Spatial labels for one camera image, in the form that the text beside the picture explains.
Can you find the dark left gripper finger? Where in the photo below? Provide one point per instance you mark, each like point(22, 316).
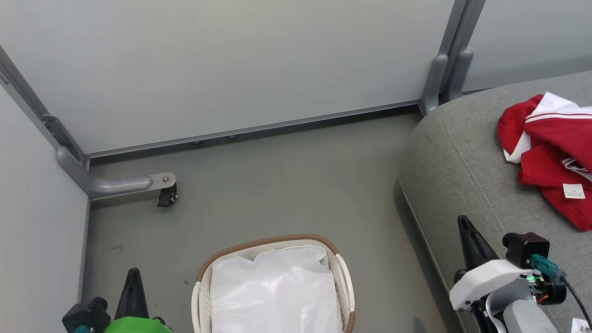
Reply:
point(132, 293)

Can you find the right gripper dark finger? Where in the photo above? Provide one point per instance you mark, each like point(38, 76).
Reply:
point(474, 247)

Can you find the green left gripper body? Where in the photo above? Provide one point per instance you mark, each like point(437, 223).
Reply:
point(134, 326)

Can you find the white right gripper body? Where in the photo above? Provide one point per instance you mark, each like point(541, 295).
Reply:
point(485, 282)

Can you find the red and white clothing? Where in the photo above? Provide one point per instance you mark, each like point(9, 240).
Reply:
point(555, 134)

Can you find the white basket with brown rim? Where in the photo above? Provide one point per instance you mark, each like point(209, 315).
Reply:
point(344, 286)

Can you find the white plastic basket liner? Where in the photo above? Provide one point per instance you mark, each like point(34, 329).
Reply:
point(273, 291)

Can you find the black right gripper motor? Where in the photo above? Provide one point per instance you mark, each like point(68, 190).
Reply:
point(550, 291)

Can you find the grey fabric sofa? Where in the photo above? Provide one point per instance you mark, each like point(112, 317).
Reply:
point(462, 175)

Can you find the black caster wheel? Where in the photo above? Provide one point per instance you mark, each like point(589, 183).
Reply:
point(167, 196)

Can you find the grey metal partition foot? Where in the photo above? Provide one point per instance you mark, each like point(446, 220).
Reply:
point(111, 184)
point(434, 83)
point(462, 74)

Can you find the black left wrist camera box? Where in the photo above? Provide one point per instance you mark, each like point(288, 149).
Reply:
point(85, 315)

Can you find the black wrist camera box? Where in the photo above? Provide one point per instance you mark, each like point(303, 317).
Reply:
point(85, 315)
point(525, 247)

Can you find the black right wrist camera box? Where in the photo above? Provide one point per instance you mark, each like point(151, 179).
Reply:
point(525, 247)

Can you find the grey partition bottom rail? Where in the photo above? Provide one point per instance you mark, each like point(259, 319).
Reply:
point(254, 129)

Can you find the grey metal partition post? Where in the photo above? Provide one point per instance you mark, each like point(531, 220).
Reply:
point(462, 32)

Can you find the grey partition side frame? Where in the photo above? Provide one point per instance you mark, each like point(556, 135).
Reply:
point(32, 99)

